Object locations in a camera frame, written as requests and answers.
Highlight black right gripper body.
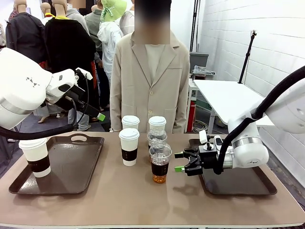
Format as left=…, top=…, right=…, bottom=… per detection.
left=198, top=144, right=219, bottom=171

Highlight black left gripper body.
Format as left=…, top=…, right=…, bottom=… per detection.
left=56, top=84, right=86, bottom=112

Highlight clear plastic iced coffee cup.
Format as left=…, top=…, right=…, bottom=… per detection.
left=146, top=128, right=168, bottom=150
left=149, top=142, right=173, bottom=184

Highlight white paper coffee cup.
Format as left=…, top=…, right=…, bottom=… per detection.
left=118, top=128, right=140, bottom=167
left=121, top=115, right=141, bottom=131
left=18, top=137, right=51, bottom=178
left=148, top=116, right=167, bottom=131

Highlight brown plastic serving tray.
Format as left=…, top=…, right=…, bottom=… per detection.
left=9, top=133, right=105, bottom=196
left=189, top=138, right=278, bottom=196

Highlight red fire extinguisher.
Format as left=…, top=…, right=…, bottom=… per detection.
left=187, top=100, right=197, bottom=133

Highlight mannequin in black garment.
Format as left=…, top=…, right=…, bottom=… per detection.
left=44, top=0, right=97, bottom=74

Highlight person in beige jacket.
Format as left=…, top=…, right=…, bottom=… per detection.
left=110, top=0, right=191, bottom=134

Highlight white folding table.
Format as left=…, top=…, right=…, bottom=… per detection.
left=188, top=79, right=275, bottom=134

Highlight mannequin in white jacket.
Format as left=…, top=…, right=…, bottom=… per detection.
left=97, top=0, right=127, bottom=83

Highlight person in olive jacket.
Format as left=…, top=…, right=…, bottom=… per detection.
left=84, top=4, right=103, bottom=52

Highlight mannequin in navy jacket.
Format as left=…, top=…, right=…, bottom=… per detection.
left=6, top=0, right=46, bottom=64

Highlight person in grey hoodie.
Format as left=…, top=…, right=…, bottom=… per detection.
left=66, top=0, right=91, bottom=35

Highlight clear plastic clutter box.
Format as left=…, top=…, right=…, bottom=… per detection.
left=192, top=65, right=217, bottom=81

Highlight grey storage bin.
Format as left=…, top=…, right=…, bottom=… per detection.
left=190, top=52, right=209, bottom=72

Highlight green bucket hat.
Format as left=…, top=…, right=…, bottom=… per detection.
left=101, top=0, right=127, bottom=22

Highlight black light stand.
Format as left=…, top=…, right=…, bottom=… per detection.
left=238, top=30, right=258, bottom=84

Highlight black tripod poles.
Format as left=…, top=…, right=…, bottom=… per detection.
left=190, top=0, right=201, bottom=53

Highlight thin black camera cable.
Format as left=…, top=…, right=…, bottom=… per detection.
left=75, top=71, right=91, bottom=126

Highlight pale coiled floor cable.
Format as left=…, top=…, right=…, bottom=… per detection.
left=192, top=120, right=210, bottom=133

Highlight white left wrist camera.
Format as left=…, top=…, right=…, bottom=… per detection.
left=75, top=67, right=93, bottom=81

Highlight thick black left arm hose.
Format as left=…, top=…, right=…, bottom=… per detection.
left=0, top=99, right=78, bottom=141

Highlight thick black arm hose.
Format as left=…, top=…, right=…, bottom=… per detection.
left=213, top=65, right=305, bottom=175
left=0, top=99, right=78, bottom=141

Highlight thick black right arm hose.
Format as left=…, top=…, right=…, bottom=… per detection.
left=213, top=65, right=305, bottom=175

